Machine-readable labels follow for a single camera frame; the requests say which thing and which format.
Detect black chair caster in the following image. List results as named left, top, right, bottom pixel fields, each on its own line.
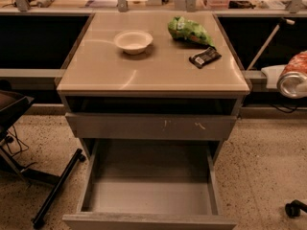
left=285, top=199, right=307, bottom=218

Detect green chip bag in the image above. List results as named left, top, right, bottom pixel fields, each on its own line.
left=168, top=16, right=214, bottom=47

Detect open grey drawer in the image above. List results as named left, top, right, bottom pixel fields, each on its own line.
left=63, top=140, right=236, bottom=230

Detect black rolling stand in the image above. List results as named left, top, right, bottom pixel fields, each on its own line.
left=0, top=80, right=86, bottom=230

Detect orange soda can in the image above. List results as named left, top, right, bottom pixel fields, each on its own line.
left=277, top=51, right=307, bottom=99

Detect grey drawer cabinet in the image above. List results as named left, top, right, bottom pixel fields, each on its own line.
left=58, top=11, right=249, bottom=157

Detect white bowl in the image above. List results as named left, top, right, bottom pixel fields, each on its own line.
left=114, top=30, right=154, bottom=55

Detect closed grey drawer front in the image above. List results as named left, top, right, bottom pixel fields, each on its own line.
left=65, top=113, right=236, bottom=141

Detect black snack bar packet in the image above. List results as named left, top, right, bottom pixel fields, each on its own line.
left=189, top=46, right=222, bottom=69

